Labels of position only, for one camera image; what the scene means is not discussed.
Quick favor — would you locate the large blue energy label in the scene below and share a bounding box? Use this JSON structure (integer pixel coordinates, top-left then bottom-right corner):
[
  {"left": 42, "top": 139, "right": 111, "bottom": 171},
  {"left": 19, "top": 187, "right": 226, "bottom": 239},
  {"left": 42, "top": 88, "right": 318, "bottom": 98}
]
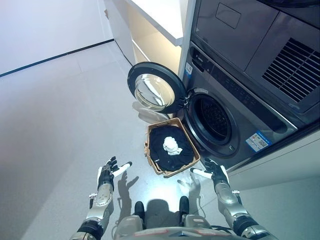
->
[{"left": 245, "top": 130, "right": 273, "bottom": 152}]

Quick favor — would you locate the white garment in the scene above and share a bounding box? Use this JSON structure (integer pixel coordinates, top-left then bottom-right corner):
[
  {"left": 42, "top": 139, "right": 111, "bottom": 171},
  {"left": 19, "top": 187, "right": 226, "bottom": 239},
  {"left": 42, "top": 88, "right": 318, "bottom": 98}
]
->
[{"left": 162, "top": 136, "right": 184, "bottom": 157}]

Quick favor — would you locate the silver robot leg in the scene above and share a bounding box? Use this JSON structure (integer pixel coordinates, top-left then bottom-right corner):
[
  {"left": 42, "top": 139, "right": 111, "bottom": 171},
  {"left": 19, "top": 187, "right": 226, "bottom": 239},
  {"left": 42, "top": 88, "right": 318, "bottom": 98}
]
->
[
  {"left": 113, "top": 201, "right": 147, "bottom": 240},
  {"left": 178, "top": 196, "right": 214, "bottom": 240}
]

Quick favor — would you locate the black baseboard strip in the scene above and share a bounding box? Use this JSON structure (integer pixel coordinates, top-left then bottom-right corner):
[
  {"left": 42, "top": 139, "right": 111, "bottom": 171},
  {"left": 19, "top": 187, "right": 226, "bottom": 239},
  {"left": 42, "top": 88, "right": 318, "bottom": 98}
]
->
[{"left": 0, "top": 38, "right": 115, "bottom": 78}]

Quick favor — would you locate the round glass washer door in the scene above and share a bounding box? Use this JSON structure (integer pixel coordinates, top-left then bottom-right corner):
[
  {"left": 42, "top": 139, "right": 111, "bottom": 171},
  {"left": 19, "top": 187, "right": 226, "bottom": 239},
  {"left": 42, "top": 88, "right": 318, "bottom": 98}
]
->
[{"left": 126, "top": 61, "right": 187, "bottom": 115}]

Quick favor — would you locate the white cabinet side panel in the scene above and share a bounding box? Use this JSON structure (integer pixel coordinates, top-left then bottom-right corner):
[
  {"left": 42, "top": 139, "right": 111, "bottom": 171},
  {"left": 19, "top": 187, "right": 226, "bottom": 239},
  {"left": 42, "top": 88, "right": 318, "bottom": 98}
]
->
[{"left": 224, "top": 119, "right": 320, "bottom": 196}]

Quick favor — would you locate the white open shelf cabinet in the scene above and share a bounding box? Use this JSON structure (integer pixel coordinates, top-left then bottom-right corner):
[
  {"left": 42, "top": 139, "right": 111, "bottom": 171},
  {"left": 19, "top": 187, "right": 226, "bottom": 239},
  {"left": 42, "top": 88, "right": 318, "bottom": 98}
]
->
[{"left": 103, "top": 0, "right": 197, "bottom": 76}]

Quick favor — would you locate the silver left robot leg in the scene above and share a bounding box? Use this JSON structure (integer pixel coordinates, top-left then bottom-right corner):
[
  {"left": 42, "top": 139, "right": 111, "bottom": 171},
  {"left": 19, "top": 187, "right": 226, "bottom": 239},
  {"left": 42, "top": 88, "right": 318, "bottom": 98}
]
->
[{"left": 113, "top": 201, "right": 147, "bottom": 240}]

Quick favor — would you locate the brown wicker laundry basket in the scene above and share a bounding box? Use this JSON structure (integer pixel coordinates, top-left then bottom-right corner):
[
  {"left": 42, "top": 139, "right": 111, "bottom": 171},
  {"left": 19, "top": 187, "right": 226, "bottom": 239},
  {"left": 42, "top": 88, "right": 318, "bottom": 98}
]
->
[{"left": 144, "top": 117, "right": 201, "bottom": 178}]

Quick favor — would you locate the grey front-load washing machine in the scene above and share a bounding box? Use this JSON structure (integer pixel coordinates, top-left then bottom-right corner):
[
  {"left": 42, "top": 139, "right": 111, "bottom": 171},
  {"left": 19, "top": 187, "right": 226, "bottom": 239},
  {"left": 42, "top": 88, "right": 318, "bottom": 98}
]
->
[{"left": 178, "top": 41, "right": 300, "bottom": 170}]

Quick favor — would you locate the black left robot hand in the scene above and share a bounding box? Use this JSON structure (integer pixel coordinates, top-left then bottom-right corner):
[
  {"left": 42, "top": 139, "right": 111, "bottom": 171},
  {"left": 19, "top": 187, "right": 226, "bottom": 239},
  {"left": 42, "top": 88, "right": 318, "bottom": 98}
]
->
[{"left": 97, "top": 156, "right": 133, "bottom": 187}]

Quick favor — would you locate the silver robot torso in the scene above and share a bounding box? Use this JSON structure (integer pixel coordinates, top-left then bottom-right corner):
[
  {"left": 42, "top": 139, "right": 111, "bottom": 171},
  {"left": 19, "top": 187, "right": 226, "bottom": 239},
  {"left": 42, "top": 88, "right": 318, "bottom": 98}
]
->
[{"left": 132, "top": 226, "right": 236, "bottom": 240}]

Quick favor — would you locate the beige crumpled bag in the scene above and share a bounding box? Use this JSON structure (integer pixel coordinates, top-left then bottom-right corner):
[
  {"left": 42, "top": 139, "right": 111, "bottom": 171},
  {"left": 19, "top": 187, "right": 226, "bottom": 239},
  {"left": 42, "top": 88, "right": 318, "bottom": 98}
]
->
[{"left": 131, "top": 101, "right": 175, "bottom": 123}]

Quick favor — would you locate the black garment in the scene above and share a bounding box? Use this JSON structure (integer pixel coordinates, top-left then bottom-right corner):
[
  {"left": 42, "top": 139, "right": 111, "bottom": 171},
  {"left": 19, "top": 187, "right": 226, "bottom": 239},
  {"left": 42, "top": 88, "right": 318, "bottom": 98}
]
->
[{"left": 149, "top": 126, "right": 197, "bottom": 173}]

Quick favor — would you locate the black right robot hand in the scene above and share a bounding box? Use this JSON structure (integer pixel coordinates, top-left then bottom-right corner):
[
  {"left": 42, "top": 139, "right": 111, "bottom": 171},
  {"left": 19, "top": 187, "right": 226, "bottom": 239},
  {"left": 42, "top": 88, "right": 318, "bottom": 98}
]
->
[{"left": 189, "top": 157, "right": 229, "bottom": 186}]

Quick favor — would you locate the silver right robot leg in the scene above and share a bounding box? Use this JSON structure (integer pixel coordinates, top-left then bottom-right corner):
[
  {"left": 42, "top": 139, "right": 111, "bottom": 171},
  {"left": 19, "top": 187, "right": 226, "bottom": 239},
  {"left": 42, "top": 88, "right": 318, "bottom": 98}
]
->
[{"left": 178, "top": 196, "right": 214, "bottom": 240}]

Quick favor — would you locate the dark grey stacked dryer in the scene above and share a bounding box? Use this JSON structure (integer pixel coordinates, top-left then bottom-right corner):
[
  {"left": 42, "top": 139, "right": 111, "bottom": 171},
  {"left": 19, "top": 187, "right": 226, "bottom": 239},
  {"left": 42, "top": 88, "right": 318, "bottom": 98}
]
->
[{"left": 191, "top": 0, "right": 320, "bottom": 115}]

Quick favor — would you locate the small blue QR sticker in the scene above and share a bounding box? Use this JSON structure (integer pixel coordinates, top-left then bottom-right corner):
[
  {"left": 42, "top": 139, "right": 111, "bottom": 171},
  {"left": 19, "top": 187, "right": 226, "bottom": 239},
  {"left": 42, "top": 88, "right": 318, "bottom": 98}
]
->
[{"left": 184, "top": 63, "right": 194, "bottom": 79}]

